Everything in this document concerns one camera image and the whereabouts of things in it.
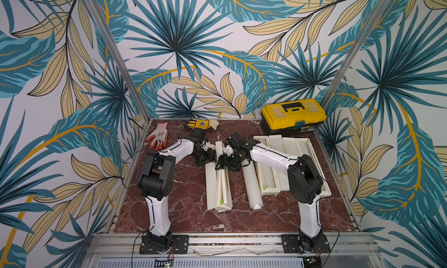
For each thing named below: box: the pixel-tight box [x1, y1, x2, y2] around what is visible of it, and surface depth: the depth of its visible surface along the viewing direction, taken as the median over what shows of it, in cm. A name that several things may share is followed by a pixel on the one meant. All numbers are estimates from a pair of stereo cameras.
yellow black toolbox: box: [260, 98, 328, 137], surface depth 104 cm
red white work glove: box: [145, 122, 169, 150], surface depth 112 cm
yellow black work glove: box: [186, 118, 220, 132], surface depth 116 cm
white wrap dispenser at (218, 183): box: [204, 140, 233, 213], surface depth 83 cm
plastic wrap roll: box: [240, 158, 264, 211], surface depth 87 cm
